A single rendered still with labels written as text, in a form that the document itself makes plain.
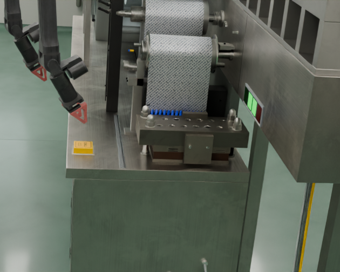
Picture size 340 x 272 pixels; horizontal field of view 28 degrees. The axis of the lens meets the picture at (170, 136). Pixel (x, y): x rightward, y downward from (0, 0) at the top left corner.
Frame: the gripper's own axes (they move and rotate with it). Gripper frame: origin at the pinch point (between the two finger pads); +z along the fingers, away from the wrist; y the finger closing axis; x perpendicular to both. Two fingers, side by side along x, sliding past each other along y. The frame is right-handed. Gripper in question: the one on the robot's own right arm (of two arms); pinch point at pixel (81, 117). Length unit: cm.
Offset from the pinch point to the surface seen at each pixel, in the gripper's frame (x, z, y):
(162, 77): -34.4, 5.8, 4.4
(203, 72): -48.5, 10.6, -0.6
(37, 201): 32, 102, 137
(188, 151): -25.3, 24.5, -19.0
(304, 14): -58, -26, -68
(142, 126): -16.5, 11.3, -8.4
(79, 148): 5.9, 10.8, 1.7
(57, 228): 30, 103, 102
